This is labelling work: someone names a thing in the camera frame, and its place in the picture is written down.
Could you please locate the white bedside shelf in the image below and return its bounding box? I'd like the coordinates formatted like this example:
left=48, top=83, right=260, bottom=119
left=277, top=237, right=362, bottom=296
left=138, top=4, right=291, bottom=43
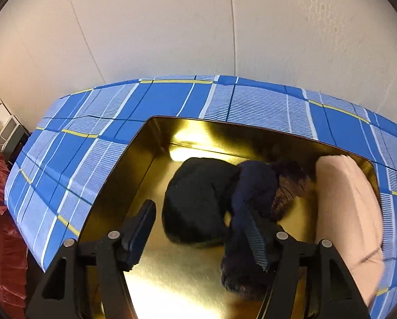
left=0, top=100, right=30, bottom=169

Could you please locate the red satin pillow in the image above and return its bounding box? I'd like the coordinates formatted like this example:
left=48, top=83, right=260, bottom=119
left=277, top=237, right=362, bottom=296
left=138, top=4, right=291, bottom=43
left=0, top=152, right=27, bottom=318

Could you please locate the navy lace underwear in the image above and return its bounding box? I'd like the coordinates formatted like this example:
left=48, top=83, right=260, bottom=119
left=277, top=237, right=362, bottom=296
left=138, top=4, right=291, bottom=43
left=220, top=158, right=310, bottom=300

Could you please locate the blue plaid bed sheet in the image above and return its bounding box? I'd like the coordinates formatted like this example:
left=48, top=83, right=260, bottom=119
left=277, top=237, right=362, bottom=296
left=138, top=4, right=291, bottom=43
left=5, top=76, right=397, bottom=318

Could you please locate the gold lined dark box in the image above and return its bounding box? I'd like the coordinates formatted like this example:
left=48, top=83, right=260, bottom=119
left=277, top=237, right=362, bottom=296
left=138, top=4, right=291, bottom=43
left=69, top=117, right=382, bottom=318

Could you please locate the peach garment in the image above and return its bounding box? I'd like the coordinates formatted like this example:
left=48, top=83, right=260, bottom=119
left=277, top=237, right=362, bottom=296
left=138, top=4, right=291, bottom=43
left=315, top=156, right=385, bottom=305

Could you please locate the black sock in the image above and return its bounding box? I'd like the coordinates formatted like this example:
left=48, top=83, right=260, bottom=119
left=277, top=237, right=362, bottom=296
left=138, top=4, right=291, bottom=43
left=162, top=158, right=240, bottom=248

